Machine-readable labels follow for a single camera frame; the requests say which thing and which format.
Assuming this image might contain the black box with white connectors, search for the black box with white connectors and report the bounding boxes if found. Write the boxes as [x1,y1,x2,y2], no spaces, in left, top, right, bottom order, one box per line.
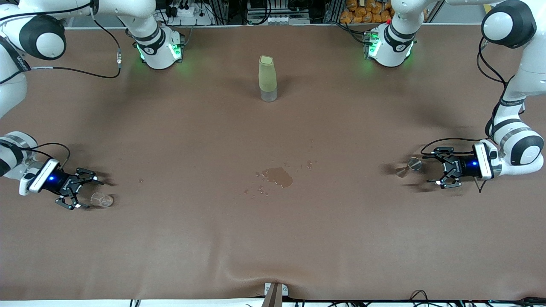
[247,0,311,25]

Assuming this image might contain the steel double-cone jigger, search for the steel double-cone jigger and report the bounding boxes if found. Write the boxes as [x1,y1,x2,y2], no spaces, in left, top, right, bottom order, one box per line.
[395,157,422,178]

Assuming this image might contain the yellow-green bottle, clear base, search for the yellow-green bottle, clear base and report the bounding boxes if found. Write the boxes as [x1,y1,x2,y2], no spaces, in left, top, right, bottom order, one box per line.
[258,55,278,103]

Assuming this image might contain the spilled liquid puddle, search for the spilled liquid puddle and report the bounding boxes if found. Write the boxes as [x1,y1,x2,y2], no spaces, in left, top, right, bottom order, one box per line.
[244,160,317,197]

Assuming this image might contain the bag of orange items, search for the bag of orange items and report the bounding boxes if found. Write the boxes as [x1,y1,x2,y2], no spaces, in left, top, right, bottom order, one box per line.
[340,0,394,25]

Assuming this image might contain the tangled black cables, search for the tangled black cables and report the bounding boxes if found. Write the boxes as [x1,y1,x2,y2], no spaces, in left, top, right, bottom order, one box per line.
[294,290,546,307]

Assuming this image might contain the clear glass measuring beaker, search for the clear glass measuring beaker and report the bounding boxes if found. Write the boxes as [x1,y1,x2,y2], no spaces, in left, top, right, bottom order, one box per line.
[90,192,115,209]

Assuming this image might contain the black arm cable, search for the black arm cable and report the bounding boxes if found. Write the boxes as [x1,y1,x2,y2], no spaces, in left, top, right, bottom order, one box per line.
[420,36,528,194]
[0,0,123,80]

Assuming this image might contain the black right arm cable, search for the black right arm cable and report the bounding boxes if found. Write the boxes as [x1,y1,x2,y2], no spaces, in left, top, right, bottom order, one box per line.
[0,0,123,80]

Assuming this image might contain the aluminium frame post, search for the aluminium frame post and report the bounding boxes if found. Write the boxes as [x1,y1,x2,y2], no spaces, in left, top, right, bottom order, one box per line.
[261,282,289,307]

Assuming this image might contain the brown table mat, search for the brown table mat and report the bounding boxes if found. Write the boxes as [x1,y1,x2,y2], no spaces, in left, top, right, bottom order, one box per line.
[0,23,546,301]

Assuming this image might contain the white power strip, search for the white power strip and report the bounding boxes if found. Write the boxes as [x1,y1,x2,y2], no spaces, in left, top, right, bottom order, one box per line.
[164,2,214,26]

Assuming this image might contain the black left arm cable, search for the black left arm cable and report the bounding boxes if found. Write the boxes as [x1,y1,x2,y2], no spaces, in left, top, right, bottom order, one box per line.
[420,36,528,194]

